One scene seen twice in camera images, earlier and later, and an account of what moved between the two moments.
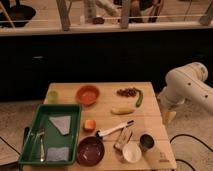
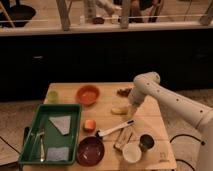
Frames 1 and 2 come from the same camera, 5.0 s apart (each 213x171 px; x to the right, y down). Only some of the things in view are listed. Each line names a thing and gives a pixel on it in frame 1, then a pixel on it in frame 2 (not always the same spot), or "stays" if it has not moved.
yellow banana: [121, 110] stays
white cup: [132, 152] stays
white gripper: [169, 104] → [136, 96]
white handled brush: [116, 128] stays
